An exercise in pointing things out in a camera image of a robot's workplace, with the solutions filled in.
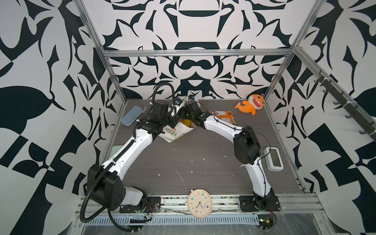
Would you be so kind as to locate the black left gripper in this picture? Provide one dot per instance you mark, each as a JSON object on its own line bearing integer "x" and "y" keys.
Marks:
{"x": 176, "y": 120}

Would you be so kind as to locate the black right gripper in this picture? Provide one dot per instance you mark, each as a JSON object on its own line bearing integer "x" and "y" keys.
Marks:
{"x": 182, "y": 112}

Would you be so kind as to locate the yellow snack packet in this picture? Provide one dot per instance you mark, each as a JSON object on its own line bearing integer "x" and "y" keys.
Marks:
{"x": 188, "y": 123}

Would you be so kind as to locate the white green paper bag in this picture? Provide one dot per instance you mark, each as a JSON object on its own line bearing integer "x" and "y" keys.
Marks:
{"x": 172, "y": 134}

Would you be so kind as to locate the orange snack packet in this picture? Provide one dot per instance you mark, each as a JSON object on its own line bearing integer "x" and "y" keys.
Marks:
{"x": 226, "y": 116}

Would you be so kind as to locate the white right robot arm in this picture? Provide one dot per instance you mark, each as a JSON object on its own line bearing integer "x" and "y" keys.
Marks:
{"x": 246, "y": 149}

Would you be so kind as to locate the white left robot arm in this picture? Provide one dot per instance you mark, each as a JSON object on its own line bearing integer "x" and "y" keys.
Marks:
{"x": 106, "y": 190}

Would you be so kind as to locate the light green tray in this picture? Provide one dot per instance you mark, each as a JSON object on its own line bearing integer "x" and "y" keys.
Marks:
{"x": 114, "y": 151}

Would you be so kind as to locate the orange shark plush toy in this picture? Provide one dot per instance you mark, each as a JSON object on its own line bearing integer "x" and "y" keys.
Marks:
{"x": 255, "y": 102}

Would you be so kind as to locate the round wooden clock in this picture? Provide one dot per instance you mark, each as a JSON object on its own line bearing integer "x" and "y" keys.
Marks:
{"x": 199, "y": 203}

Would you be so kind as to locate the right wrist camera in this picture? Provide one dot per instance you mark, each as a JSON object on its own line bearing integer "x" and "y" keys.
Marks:
{"x": 192, "y": 106}

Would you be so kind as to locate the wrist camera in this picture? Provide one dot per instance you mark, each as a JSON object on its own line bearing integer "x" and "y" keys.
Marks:
{"x": 192, "y": 106}
{"x": 179, "y": 102}

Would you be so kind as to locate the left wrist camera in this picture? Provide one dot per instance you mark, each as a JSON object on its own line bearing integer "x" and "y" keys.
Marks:
{"x": 179, "y": 102}

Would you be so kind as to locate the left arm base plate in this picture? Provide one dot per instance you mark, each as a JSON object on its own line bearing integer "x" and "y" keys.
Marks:
{"x": 147, "y": 205}

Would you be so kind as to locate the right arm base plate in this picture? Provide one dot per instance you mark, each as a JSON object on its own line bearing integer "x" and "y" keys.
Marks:
{"x": 257, "y": 203}

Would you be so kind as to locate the wall hook rail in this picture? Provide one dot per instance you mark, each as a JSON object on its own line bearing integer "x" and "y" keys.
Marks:
{"x": 352, "y": 107}

